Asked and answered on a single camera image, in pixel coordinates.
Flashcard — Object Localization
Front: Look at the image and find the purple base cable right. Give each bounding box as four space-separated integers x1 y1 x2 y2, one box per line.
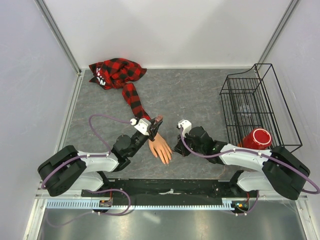
219 191 261 217

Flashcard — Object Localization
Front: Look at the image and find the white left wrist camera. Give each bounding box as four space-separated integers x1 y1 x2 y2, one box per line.
130 118 151 136

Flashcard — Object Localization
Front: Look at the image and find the toothed cable duct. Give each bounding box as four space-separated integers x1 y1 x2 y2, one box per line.
45 199 235 211

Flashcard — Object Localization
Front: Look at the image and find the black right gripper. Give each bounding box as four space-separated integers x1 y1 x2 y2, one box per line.
173 130 205 157

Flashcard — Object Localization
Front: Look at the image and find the clear glass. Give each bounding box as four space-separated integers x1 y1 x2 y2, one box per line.
238 104 253 117

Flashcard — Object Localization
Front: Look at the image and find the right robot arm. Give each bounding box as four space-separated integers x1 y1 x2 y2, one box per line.
174 123 310 200

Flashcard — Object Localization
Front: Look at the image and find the red nail polish bottle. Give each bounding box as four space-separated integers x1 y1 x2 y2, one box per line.
155 114 163 123

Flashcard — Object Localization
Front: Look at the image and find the red cup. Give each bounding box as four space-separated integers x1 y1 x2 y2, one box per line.
241 128 272 150

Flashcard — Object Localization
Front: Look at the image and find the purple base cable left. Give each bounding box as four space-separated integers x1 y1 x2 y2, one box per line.
44 188 133 228

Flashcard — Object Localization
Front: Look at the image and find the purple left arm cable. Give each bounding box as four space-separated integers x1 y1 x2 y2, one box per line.
41 113 133 190

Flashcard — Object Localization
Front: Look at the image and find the mannequin hand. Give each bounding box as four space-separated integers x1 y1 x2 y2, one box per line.
148 133 173 165

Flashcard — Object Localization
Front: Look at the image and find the red black plaid shirt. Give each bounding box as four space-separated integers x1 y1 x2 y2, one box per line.
89 58 151 120

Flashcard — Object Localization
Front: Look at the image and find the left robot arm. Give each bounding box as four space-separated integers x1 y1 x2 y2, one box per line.
37 115 163 197

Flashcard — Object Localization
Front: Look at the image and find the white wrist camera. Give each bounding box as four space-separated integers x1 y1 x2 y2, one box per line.
177 119 192 138
130 118 151 136

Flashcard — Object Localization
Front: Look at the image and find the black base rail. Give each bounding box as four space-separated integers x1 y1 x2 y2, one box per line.
81 177 261 206

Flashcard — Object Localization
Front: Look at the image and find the black wire rack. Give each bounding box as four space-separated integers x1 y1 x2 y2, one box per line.
219 63 303 153

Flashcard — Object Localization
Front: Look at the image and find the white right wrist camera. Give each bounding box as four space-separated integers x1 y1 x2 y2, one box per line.
177 119 192 138

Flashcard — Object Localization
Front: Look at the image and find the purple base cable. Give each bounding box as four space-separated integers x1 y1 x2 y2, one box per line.
219 191 261 217
44 188 133 228

